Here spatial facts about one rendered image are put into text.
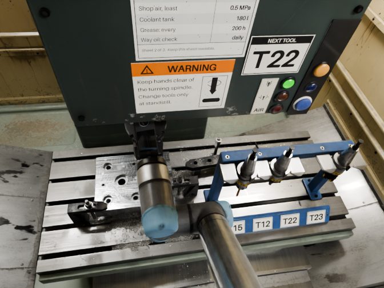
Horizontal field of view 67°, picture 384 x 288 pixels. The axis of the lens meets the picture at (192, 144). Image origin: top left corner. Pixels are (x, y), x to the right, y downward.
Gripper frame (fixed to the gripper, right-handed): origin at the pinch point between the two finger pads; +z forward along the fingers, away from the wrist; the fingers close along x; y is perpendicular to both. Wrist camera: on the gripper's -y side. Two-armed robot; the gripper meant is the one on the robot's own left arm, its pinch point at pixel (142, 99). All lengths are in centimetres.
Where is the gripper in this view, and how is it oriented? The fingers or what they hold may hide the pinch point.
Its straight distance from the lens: 79.0
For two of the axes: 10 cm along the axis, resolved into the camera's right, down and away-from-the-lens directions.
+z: -2.0, -8.3, 5.2
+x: 9.7, -1.2, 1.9
